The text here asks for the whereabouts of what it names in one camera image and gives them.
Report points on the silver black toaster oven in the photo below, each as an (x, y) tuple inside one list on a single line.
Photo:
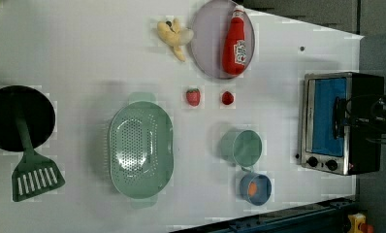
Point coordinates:
[(339, 132)]

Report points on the light red plush strawberry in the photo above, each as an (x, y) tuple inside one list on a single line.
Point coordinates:
[(193, 97)]

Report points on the dark red plush strawberry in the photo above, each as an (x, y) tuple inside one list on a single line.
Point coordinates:
[(227, 98)]

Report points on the green plastic colander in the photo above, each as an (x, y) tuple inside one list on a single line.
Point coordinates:
[(141, 141)]

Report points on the green mug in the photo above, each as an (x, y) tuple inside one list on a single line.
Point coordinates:
[(242, 147)]

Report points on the red plush ketchup bottle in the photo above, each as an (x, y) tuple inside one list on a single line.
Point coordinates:
[(234, 51)]

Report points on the yellow plush peeled banana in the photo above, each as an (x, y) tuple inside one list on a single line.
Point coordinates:
[(173, 35)]

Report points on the grey round plate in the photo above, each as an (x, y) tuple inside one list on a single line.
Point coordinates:
[(211, 25)]

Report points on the blue cup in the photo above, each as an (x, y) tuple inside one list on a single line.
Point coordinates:
[(264, 188)]

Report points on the orange toy in cup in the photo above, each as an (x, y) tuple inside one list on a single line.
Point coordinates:
[(252, 189)]

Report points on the dark green slotted spatula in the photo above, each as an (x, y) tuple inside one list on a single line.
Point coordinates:
[(35, 174)]

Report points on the black frying pan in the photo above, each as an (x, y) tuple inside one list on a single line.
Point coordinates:
[(37, 109)]

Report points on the yellow red clamp tool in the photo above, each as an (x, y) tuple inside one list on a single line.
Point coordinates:
[(359, 224)]

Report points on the blue metal table frame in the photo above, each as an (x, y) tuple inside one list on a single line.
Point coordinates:
[(322, 217)]

